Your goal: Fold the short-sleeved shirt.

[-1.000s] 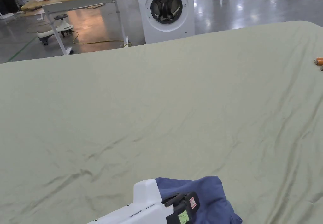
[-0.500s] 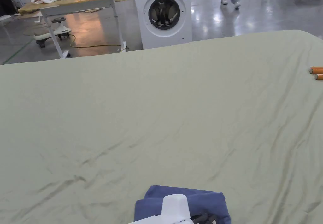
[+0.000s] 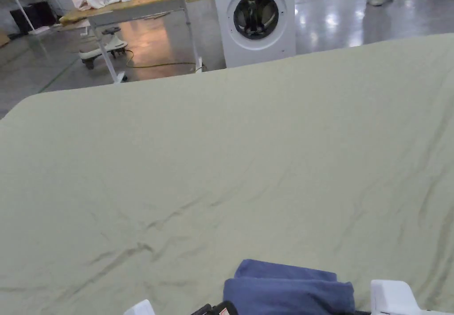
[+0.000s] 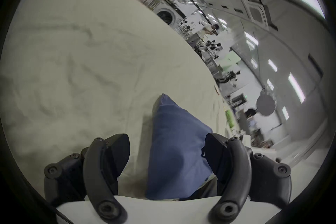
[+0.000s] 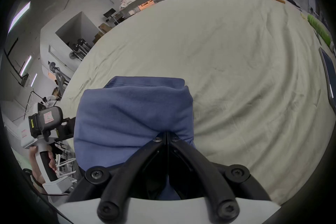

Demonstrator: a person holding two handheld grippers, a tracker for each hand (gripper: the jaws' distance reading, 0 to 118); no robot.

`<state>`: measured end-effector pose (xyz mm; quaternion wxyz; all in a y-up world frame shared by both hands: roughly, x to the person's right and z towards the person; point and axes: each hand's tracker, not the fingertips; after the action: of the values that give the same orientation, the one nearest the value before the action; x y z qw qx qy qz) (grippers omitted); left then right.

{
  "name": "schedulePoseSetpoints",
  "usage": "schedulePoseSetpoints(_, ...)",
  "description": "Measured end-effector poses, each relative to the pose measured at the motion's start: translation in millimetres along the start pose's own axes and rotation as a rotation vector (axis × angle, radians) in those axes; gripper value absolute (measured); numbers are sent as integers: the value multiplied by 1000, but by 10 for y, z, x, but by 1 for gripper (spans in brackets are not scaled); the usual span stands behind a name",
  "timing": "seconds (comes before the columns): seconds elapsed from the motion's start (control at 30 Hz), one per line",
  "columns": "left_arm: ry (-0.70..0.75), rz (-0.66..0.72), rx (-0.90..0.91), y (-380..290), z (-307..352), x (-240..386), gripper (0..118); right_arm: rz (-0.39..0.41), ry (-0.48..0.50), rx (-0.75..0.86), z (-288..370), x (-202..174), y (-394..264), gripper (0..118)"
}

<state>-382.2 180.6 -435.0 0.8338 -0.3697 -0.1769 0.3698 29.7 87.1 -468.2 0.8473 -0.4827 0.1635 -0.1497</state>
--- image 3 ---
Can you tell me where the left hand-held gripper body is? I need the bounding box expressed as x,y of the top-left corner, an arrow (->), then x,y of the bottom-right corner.
123,299 -> 155,315

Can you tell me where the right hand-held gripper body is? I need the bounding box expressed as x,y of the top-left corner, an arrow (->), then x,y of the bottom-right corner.
370,279 -> 434,315

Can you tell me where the dark blue garment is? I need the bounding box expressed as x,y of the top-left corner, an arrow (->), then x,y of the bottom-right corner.
223,259 -> 356,315

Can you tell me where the bed with pale green sheet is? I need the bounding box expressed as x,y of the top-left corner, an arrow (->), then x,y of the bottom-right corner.
0,32 -> 454,315

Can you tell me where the white wheeled scooter base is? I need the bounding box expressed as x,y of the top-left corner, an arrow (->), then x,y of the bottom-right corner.
78,25 -> 129,71

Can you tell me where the white washing machine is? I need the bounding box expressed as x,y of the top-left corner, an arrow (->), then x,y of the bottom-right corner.
211,0 -> 297,69

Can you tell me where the wooden table with white cloth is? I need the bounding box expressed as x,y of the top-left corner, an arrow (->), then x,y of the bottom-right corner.
58,0 -> 205,83

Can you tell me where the black box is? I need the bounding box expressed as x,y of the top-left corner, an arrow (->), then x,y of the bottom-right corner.
9,1 -> 58,35

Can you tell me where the yellow cable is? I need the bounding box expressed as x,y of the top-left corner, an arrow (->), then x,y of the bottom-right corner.
122,49 -> 204,74

